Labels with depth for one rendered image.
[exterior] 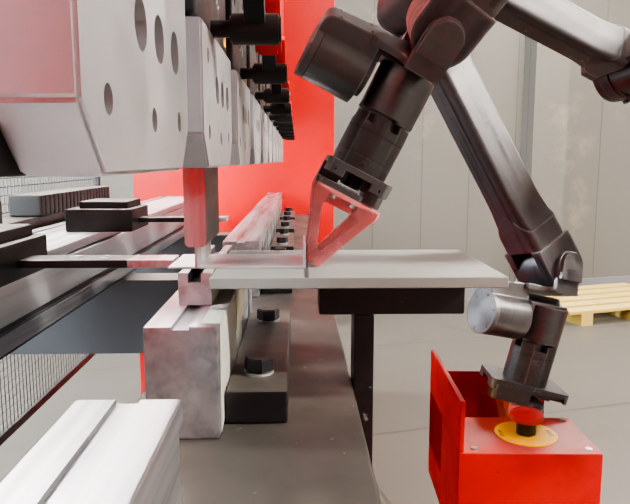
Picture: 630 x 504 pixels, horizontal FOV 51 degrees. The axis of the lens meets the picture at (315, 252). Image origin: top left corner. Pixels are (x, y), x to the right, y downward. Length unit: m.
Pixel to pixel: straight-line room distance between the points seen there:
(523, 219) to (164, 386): 0.51
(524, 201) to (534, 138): 4.52
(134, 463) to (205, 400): 0.25
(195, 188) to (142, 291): 0.68
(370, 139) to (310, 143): 2.18
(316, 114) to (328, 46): 2.20
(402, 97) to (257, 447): 0.34
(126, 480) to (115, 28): 0.18
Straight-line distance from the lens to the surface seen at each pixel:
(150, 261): 0.66
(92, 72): 0.17
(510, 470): 0.80
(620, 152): 6.09
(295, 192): 2.81
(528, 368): 0.90
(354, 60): 0.62
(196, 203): 0.61
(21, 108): 0.17
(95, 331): 1.31
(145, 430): 0.34
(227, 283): 0.58
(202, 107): 0.36
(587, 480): 0.83
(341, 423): 0.59
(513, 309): 0.85
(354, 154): 0.63
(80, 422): 0.36
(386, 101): 0.63
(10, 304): 0.81
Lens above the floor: 1.10
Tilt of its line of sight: 8 degrees down
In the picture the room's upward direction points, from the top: straight up
